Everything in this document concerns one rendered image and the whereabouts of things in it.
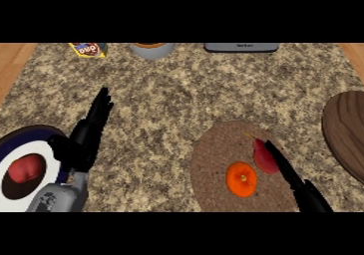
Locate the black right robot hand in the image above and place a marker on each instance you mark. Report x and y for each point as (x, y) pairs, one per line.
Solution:
(292, 176)

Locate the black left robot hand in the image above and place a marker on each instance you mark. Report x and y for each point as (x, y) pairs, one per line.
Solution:
(88, 132)

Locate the red apple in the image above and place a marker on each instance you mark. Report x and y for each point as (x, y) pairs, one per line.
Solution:
(26, 168)

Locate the dark brown wooden board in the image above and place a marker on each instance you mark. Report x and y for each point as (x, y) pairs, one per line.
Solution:
(348, 136)

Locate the dark grey appliance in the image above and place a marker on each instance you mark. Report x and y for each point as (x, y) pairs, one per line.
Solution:
(242, 47)

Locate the red chili pepper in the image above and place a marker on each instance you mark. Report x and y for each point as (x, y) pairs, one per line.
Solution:
(264, 158)

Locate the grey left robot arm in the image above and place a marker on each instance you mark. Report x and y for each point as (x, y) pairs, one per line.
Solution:
(62, 196)

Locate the orange squash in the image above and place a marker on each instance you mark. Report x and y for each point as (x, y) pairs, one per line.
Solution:
(242, 179)

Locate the yellow and blue snack packet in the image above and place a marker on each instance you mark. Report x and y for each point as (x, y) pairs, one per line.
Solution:
(90, 50)

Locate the white bowl with blue rim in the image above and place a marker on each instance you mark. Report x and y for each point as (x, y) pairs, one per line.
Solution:
(17, 169)

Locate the grey cup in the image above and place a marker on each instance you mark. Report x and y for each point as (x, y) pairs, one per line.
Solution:
(152, 50)

